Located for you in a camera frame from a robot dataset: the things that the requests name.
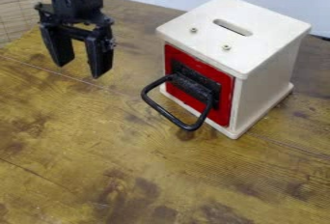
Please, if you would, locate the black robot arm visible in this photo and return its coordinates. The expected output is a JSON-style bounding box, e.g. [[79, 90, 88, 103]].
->
[[35, 0, 115, 78]]

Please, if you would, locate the black metal drawer handle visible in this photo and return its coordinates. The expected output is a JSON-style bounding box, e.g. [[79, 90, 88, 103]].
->
[[140, 59, 223, 132]]

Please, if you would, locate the red drawer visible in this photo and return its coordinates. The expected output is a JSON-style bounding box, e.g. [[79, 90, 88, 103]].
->
[[164, 44, 235, 126]]

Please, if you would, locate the white wooden box cabinet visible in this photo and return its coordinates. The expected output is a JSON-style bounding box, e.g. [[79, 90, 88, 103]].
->
[[156, 0, 311, 139]]

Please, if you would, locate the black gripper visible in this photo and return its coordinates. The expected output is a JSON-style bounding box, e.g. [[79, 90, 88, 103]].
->
[[35, 0, 115, 78]]

